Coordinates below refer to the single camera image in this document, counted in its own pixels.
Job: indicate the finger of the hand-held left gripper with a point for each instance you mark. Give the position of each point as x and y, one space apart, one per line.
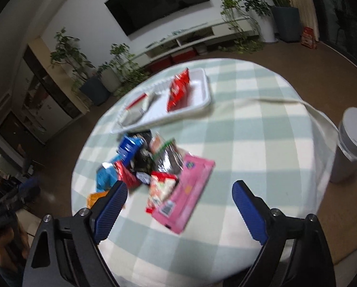
29 187

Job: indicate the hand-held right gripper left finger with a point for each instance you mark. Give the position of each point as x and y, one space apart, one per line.
109 212

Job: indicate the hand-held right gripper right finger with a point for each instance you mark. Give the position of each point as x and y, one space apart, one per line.
250 212

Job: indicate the orange snack packet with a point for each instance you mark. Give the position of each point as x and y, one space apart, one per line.
96 198

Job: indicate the light blue chip bag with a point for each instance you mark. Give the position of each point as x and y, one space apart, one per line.
105 178

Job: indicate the red and white candy packet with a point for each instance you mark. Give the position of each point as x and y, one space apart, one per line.
160 191

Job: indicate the black snack packet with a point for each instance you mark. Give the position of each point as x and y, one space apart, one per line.
142 160

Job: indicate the pink snack packet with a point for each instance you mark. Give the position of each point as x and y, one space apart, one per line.
190 191

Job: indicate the dark blue snack packet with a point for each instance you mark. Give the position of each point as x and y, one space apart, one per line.
127 149

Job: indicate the green-edged sunflower seed packet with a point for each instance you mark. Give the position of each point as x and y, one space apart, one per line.
169 161

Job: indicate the white plastic tray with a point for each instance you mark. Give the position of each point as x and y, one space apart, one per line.
154 113

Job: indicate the person's left hand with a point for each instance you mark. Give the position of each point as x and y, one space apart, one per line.
2 251

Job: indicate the small shiny red packet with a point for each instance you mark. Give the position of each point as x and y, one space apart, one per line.
126 175

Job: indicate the cream display cabinet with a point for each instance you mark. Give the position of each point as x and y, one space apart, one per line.
49 101

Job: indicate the grey snack packet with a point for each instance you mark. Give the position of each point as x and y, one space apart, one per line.
133 115

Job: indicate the leafy plant in dark square pot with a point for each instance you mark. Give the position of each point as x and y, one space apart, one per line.
91 89

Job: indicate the white trash can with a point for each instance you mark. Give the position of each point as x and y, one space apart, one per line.
348 149

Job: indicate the leafy plant in ribbed white pot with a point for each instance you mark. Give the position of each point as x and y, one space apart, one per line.
109 77

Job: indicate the red chocolate ball bag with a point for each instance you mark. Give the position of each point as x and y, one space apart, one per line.
178 91

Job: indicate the red storage box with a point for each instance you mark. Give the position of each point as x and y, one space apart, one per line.
160 64
183 56

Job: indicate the small white bowl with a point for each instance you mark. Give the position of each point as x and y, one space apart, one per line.
202 50

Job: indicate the bushy plant in white pot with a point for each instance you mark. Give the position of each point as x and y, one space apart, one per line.
268 30

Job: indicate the red paper bag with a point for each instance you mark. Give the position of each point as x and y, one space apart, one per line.
309 38

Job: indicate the white television console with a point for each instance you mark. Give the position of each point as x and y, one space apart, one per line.
226 28

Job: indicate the trailing vine plant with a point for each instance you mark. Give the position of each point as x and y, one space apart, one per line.
235 21

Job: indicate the tall plant in dark pot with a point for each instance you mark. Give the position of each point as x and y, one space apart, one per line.
287 24

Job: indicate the dark glass door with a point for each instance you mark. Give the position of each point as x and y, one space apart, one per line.
345 21

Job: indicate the wall-mounted black television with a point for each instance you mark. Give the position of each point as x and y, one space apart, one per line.
157 3

